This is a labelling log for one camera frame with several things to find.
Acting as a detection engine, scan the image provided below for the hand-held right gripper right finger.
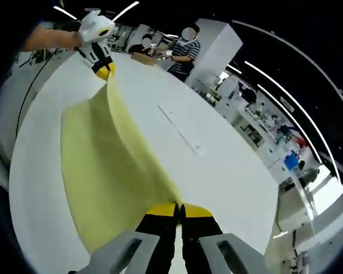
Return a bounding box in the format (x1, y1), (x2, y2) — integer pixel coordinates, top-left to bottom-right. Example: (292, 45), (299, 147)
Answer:
(179, 203), (271, 274)

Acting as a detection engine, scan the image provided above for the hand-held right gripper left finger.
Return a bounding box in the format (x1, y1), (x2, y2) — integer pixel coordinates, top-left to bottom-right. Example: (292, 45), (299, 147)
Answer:
(82, 202), (180, 274)

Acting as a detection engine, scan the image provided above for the yellow blue grey garment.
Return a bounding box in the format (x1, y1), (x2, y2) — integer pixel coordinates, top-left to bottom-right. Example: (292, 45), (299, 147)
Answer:
(59, 71), (184, 255)

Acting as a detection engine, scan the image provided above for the long ceiling light strip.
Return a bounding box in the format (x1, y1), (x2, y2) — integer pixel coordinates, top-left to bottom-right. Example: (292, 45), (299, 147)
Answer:
(53, 5), (78, 21)
(113, 1), (140, 21)
(244, 61), (341, 182)
(257, 84), (323, 164)

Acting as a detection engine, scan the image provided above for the white square pillar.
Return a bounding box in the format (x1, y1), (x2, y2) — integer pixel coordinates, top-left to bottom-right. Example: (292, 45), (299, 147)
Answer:
(188, 18), (244, 88)

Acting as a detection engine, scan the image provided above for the blue plastic container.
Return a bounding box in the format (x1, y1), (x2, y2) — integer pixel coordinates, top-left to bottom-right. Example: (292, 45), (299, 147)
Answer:
(284, 153), (300, 171)

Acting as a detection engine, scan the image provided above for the white workbench row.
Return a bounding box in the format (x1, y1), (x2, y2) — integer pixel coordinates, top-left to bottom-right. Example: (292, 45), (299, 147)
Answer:
(194, 79), (343, 229)

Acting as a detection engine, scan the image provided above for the ceiling air vent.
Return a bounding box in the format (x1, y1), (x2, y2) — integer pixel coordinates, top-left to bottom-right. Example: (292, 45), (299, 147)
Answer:
(280, 96), (296, 114)

